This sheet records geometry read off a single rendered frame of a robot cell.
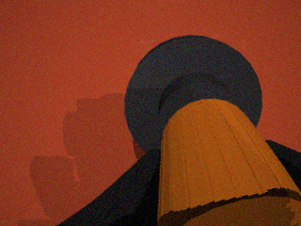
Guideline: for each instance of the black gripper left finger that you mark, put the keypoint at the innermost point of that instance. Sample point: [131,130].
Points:
[131,201]

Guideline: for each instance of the orange knob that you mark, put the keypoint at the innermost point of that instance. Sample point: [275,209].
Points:
[216,170]

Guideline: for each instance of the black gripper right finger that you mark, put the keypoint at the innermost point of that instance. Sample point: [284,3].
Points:
[290,159]

